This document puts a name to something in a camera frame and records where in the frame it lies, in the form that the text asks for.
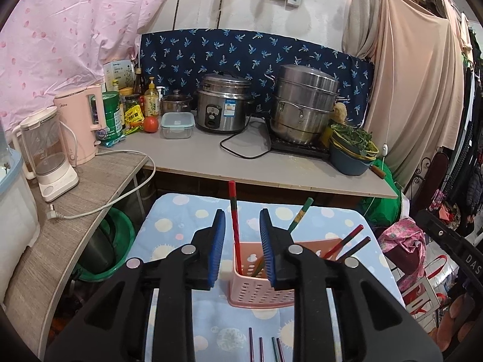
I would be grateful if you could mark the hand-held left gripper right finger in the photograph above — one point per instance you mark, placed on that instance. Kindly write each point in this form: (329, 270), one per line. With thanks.
(269, 249)

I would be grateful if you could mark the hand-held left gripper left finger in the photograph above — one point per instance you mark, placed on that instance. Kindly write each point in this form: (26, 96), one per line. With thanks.
(217, 249)

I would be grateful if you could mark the red chopstick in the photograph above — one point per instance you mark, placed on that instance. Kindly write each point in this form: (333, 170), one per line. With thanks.
(236, 226)
(347, 238)

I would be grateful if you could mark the green chopstick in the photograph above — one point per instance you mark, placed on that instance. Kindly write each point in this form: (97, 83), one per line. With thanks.
(302, 213)
(274, 350)

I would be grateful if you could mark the pink perforated utensil holder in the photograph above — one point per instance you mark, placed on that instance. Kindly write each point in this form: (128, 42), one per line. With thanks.
(249, 294)

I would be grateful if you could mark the dark maroon chopstick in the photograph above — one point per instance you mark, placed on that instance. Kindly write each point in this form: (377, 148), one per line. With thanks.
(356, 247)
(281, 352)

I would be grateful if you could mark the blue printed tablecloth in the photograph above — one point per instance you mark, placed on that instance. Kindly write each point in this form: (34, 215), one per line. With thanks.
(169, 230)

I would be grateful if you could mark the pink floral cloth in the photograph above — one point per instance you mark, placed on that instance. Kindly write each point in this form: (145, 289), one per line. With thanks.
(402, 241)

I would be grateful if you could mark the white metal rack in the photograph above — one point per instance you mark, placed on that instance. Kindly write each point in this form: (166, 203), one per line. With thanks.
(419, 294)

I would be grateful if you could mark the dark metal chair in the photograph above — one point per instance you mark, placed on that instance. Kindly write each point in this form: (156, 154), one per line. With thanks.
(439, 173)

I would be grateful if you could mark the grey counter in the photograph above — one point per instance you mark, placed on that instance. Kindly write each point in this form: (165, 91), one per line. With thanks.
(226, 166)

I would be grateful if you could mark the green plastic bag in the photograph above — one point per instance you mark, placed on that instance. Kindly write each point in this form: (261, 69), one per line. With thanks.
(381, 203)

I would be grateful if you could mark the green plastic tub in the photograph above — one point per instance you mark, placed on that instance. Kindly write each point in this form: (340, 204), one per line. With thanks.
(120, 241)

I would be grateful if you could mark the purple chopstick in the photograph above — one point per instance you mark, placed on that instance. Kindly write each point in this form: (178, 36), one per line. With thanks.
(251, 347)
(261, 350)

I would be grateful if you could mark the black induction cooker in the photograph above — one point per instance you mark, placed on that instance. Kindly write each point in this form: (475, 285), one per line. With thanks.
(298, 147)

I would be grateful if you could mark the blue plastic basin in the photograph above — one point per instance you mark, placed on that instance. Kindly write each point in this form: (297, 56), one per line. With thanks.
(351, 164)

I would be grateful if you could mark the yellow plastic basin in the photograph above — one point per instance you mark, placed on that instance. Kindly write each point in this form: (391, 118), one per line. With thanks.
(326, 137)

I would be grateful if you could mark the hanging clothes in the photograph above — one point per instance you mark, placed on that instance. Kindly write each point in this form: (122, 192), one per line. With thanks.
(471, 120)

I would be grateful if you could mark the glass food container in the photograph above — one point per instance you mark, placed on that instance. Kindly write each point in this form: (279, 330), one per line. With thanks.
(177, 125)

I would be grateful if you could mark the leafy green vegetables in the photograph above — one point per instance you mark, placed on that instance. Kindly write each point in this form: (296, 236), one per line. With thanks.
(353, 137)

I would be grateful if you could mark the red tomato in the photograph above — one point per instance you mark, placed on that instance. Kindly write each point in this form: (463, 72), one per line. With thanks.
(150, 124)

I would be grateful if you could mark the steel rice cooker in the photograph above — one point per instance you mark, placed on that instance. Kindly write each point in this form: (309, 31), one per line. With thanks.
(222, 101)

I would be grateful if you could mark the steel steamer pot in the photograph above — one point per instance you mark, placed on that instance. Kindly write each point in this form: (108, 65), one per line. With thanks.
(305, 101)

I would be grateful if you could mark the small steel pot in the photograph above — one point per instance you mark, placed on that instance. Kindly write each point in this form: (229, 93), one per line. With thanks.
(175, 102)

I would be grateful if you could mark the loofah sponge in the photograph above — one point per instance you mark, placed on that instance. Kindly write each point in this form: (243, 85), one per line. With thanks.
(339, 112)

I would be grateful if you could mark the yellow snack packet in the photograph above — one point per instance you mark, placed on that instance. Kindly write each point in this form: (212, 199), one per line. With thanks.
(134, 117)

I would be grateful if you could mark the yellow dish soap bottle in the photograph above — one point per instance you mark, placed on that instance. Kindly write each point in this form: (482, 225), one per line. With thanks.
(152, 101)

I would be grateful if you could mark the glass jar yellow lid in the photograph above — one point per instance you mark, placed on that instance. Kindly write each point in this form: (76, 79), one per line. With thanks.
(130, 101)

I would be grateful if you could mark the green tin can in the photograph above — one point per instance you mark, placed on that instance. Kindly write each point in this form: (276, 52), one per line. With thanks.
(112, 113)

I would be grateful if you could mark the beige curtain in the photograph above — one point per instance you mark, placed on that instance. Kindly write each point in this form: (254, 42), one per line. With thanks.
(415, 83)

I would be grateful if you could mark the dark sauce bottle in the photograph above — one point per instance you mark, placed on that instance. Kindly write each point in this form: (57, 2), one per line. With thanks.
(139, 83)

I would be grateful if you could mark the pink electric kettle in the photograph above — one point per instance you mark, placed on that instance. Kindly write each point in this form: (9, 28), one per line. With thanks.
(75, 120)

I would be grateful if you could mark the white glass kettle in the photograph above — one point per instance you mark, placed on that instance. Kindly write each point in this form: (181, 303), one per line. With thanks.
(45, 151)

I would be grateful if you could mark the navy printed cloth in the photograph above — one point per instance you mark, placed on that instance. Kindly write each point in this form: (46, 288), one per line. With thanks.
(226, 49)

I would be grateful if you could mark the white carton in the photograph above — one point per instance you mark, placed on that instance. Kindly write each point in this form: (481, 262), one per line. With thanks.
(119, 73)

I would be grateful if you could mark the white storage box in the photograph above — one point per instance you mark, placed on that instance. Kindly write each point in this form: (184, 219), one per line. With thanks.
(15, 226)

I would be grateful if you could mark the pink printed curtain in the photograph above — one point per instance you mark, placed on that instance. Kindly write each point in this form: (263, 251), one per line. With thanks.
(68, 26)

